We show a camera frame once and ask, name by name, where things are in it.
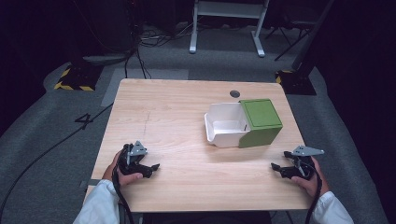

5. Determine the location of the bundle of black floor cables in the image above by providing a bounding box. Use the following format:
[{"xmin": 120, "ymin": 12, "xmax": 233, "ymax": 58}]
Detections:
[{"xmin": 123, "ymin": 20, "xmax": 200, "ymax": 79}]

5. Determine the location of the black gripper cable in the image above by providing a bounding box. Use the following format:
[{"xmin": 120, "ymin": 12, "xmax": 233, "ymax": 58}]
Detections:
[
  {"xmin": 304, "ymin": 161, "xmax": 323, "ymax": 224},
  {"xmin": 111, "ymin": 145, "xmax": 135, "ymax": 224}
]

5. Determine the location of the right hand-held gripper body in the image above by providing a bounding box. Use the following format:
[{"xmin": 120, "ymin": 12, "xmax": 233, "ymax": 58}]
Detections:
[{"xmin": 290, "ymin": 145, "xmax": 325, "ymax": 181}]

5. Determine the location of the black yellow striped stand base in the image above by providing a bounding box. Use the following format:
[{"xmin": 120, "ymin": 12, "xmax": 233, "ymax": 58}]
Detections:
[
  {"xmin": 275, "ymin": 69, "xmax": 318, "ymax": 96},
  {"xmin": 53, "ymin": 63, "xmax": 105, "ymax": 92}
]

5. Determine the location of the green drawer box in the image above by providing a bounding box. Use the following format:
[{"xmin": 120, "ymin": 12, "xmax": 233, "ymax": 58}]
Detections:
[{"xmin": 237, "ymin": 98, "xmax": 284, "ymax": 149}]

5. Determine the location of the person's right hand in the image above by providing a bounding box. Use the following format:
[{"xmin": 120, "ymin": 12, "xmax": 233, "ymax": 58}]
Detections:
[{"xmin": 290, "ymin": 156, "xmax": 331, "ymax": 199}]

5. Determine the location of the person's left hand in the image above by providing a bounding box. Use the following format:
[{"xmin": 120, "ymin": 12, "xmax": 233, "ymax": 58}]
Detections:
[{"xmin": 102, "ymin": 150, "xmax": 145, "ymax": 188}]

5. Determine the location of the black tripod stand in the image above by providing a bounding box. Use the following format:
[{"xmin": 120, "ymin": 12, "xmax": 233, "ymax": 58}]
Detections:
[{"xmin": 264, "ymin": 18, "xmax": 314, "ymax": 63}]

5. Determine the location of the white plastic drawer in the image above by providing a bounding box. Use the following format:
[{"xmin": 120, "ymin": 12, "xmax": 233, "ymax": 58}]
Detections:
[{"xmin": 204, "ymin": 102, "xmax": 251, "ymax": 148}]

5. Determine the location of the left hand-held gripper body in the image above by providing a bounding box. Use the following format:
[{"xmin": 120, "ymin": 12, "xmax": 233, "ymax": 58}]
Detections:
[{"xmin": 118, "ymin": 140, "xmax": 149, "ymax": 175}]

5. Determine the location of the grey slanted metal pole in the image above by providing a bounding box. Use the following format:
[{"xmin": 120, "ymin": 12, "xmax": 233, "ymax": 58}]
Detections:
[{"xmin": 290, "ymin": 0, "xmax": 336, "ymax": 71}]

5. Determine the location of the white metal desk frame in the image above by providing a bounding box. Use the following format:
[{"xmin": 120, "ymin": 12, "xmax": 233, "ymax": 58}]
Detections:
[{"xmin": 189, "ymin": 0, "xmax": 271, "ymax": 59}]

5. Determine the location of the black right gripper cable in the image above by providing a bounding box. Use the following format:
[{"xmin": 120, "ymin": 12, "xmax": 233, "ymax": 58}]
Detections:
[{"xmin": 304, "ymin": 161, "xmax": 323, "ymax": 224}]

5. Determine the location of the long black floor cable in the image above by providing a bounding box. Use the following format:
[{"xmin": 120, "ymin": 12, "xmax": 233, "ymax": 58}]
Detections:
[{"xmin": 0, "ymin": 102, "xmax": 115, "ymax": 220}]

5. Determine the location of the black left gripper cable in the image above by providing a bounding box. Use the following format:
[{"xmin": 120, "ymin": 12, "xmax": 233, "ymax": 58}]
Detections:
[{"xmin": 111, "ymin": 145, "xmax": 135, "ymax": 224}]

